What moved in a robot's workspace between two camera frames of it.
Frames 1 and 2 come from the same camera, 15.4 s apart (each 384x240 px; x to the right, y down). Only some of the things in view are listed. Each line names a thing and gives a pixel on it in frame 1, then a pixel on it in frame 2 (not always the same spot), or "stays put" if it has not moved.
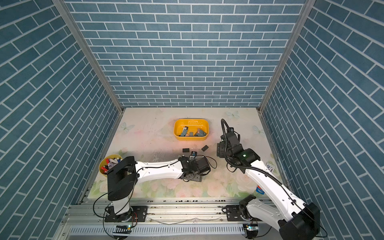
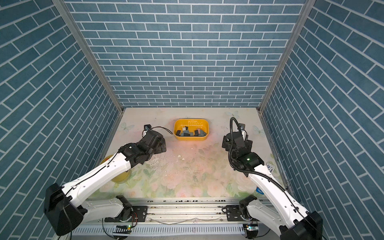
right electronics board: [252, 230] stays put
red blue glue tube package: [270, 167] stays put
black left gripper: [199, 178] -> [160, 149]
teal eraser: [201, 133] stays put
